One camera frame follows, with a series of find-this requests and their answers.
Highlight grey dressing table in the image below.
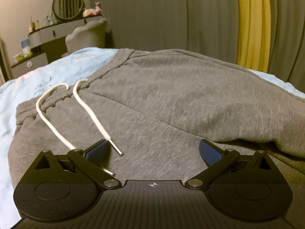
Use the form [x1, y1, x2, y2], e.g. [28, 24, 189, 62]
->
[11, 16, 104, 79]

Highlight pink plush toy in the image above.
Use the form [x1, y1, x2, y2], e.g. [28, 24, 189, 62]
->
[82, 2, 102, 18]

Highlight light blue mushroom bedsheet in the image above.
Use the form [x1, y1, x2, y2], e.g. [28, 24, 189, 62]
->
[1, 48, 304, 228]

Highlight grey upholstered chair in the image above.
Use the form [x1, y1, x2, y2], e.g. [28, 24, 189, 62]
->
[62, 18, 108, 57]

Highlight white drawstring cord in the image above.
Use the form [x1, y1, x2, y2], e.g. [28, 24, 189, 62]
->
[35, 78, 125, 177]

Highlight yellow curtain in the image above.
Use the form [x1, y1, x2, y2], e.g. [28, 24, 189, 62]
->
[237, 0, 271, 72]

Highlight grey sweatpants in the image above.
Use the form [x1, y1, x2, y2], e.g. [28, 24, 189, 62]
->
[7, 48, 305, 222]

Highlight round black mirror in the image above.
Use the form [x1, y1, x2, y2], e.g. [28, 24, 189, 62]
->
[52, 0, 85, 21]

